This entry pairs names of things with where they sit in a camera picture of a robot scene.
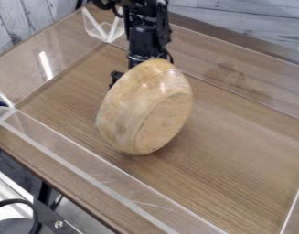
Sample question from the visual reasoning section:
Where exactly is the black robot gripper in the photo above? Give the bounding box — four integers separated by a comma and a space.
108, 52, 172, 88

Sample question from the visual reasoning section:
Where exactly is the brown wooden bowl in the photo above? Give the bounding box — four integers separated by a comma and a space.
96, 58, 192, 154

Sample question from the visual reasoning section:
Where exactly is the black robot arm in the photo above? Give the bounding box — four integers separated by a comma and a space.
92, 0, 174, 69

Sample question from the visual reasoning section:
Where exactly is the black table leg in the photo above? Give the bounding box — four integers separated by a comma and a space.
37, 182, 51, 205

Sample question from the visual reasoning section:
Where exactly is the clear acrylic tray enclosure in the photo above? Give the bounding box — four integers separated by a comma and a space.
0, 6, 299, 234

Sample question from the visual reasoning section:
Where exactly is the black metal base plate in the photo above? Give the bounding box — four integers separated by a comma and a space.
31, 207, 83, 234

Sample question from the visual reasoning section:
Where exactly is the black cable loop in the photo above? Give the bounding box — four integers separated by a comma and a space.
0, 198, 49, 234

